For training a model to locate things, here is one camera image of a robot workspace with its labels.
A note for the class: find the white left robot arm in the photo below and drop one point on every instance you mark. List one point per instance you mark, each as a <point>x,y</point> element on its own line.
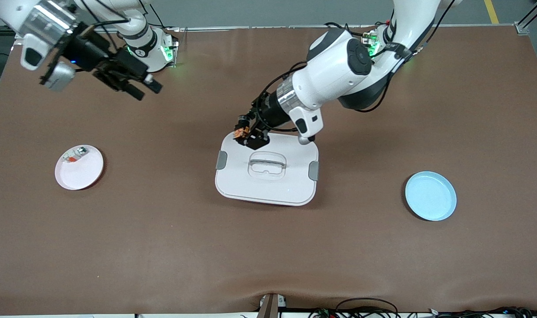
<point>339,70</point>

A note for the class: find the grey box latch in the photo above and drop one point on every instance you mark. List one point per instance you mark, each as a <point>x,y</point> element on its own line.
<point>221,160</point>
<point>314,171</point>

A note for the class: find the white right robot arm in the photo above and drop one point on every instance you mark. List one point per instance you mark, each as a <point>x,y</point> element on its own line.
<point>140,48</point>

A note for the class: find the pale pink round plate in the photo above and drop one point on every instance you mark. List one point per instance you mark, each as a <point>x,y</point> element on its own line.
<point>81,174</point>

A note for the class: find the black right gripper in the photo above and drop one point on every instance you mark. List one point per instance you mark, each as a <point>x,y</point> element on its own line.
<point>88,52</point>

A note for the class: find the white lidded storage box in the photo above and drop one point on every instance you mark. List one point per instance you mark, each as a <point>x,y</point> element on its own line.
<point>268,190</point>

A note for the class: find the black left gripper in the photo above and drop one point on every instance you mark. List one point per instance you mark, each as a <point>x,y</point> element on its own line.
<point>272,111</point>

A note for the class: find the light blue round plate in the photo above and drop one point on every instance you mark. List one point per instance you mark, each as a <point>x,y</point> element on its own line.
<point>429,196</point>

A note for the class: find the orange and black switch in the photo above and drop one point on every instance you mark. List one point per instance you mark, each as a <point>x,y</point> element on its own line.
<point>242,132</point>

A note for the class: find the brown camera mount bracket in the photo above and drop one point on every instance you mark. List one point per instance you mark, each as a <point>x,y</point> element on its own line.
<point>268,307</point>

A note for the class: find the aluminium frame profile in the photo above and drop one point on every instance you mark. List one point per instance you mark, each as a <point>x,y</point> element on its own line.
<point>521,27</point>

